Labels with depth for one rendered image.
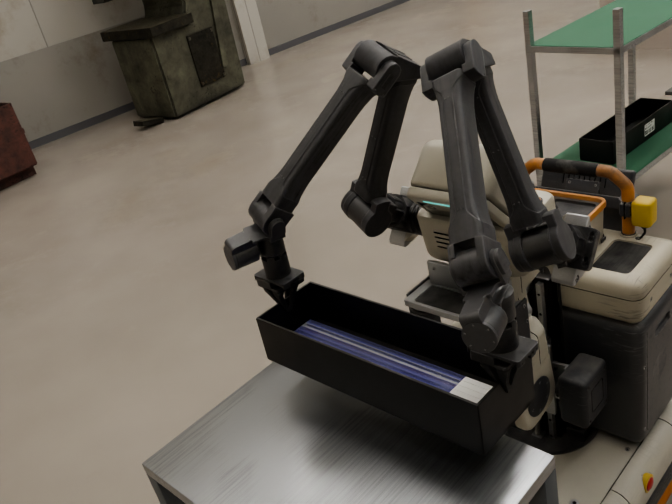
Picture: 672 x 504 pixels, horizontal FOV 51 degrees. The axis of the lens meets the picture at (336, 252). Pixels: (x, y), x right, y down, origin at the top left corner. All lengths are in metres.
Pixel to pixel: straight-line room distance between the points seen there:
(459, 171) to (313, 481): 0.64
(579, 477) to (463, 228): 1.06
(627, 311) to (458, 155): 0.78
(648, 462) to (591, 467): 0.15
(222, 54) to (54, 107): 1.85
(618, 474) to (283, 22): 8.05
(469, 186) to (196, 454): 0.80
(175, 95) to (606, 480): 6.06
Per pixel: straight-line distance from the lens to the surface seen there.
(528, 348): 1.19
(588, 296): 1.84
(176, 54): 7.37
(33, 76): 7.98
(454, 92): 1.24
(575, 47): 3.22
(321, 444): 1.45
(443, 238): 1.62
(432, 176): 1.50
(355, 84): 1.38
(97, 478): 2.93
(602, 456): 2.09
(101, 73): 8.22
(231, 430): 1.56
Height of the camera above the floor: 1.77
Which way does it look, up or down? 27 degrees down
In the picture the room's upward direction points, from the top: 14 degrees counter-clockwise
